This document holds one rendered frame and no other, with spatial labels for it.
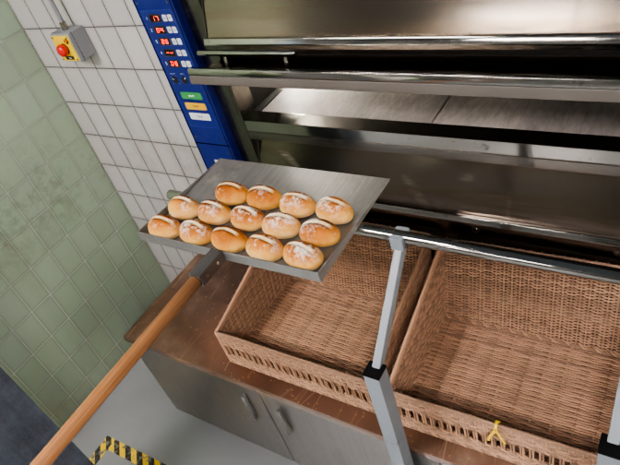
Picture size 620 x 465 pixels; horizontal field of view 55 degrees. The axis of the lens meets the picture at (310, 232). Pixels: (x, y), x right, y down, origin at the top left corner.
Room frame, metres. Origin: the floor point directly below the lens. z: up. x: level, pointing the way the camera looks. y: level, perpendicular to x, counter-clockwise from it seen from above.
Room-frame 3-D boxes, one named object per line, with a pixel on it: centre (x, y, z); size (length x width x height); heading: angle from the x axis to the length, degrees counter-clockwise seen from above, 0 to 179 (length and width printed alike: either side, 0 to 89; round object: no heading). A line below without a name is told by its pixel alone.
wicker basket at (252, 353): (1.31, 0.02, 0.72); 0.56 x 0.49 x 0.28; 48
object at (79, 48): (2.10, 0.55, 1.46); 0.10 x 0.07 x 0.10; 48
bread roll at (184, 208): (1.32, 0.29, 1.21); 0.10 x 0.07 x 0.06; 47
